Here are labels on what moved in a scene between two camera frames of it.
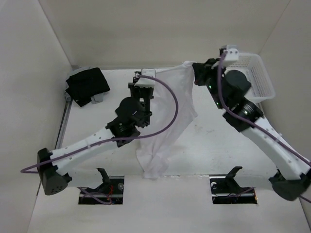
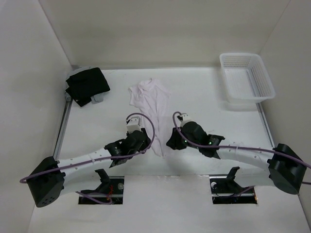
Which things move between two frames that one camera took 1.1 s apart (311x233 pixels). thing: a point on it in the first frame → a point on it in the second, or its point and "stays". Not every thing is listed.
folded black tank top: (81, 86) stays
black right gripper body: (209, 75) → (182, 131)
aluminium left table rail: (64, 123) stays
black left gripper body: (144, 95) → (143, 146)
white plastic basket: (251, 65) stays
